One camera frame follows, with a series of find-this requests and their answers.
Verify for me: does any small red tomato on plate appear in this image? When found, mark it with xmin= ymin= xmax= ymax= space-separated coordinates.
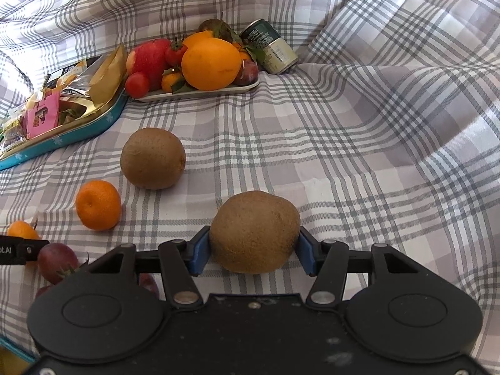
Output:
xmin=125 ymin=72 xmax=150 ymax=98

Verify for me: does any silver foil snack packet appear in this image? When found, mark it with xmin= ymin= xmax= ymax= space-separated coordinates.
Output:
xmin=57 ymin=55 xmax=104 ymax=98

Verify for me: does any small mandarin on plate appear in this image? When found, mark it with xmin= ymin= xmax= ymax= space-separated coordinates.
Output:
xmin=161 ymin=69 xmax=186 ymax=93

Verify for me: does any plaid sofa cover cloth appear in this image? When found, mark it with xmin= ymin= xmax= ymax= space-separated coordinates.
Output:
xmin=1 ymin=0 xmax=499 ymax=373

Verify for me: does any green drink can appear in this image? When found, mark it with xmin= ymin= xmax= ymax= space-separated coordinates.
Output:
xmin=239 ymin=19 xmax=298 ymax=75

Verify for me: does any large orange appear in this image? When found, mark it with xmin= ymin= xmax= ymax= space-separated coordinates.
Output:
xmin=181 ymin=37 xmax=243 ymax=92

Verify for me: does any kiwi behind on plate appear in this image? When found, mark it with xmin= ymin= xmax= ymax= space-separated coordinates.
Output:
xmin=197 ymin=19 xmax=233 ymax=43

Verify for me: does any red apple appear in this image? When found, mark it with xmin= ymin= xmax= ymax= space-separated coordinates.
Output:
xmin=126 ymin=38 xmax=171 ymax=91

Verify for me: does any brown paper snack bag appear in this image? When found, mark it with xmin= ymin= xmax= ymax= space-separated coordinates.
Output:
xmin=88 ymin=44 xmax=126 ymax=108

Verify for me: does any pink snack packet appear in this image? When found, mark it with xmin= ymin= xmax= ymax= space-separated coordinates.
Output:
xmin=26 ymin=92 xmax=60 ymax=139

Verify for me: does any dark plum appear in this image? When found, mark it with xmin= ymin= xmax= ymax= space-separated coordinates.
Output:
xmin=139 ymin=273 xmax=159 ymax=299
xmin=37 ymin=243 xmax=80 ymax=284
xmin=35 ymin=285 xmax=53 ymax=298

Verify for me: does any mandarin with stem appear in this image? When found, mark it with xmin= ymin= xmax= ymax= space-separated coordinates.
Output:
xmin=7 ymin=220 xmax=40 ymax=240

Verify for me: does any teal tin snack tray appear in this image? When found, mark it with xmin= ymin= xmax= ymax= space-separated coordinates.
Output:
xmin=1 ymin=62 xmax=127 ymax=170

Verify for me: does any brown kiwi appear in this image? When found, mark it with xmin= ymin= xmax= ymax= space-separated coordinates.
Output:
xmin=209 ymin=191 xmax=301 ymax=274
xmin=120 ymin=128 xmax=187 ymax=190

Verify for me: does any red cherry tomato on cloth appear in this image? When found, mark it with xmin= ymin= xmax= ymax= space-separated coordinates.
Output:
xmin=57 ymin=256 xmax=90 ymax=279

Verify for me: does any orange behind on plate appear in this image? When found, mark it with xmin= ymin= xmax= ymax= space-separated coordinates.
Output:
xmin=182 ymin=30 xmax=213 ymax=48

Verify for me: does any white fruit plate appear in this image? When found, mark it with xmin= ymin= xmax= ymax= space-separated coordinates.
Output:
xmin=137 ymin=79 xmax=260 ymax=103

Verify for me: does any plum on plate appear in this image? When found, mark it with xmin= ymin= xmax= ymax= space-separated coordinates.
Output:
xmin=233 ymin=59 xmax=259 ymax=86

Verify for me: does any strawberry-like red tomato plate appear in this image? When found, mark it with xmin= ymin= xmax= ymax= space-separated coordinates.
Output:
xmin=165 ymin=38 xmax=187 ymax=68

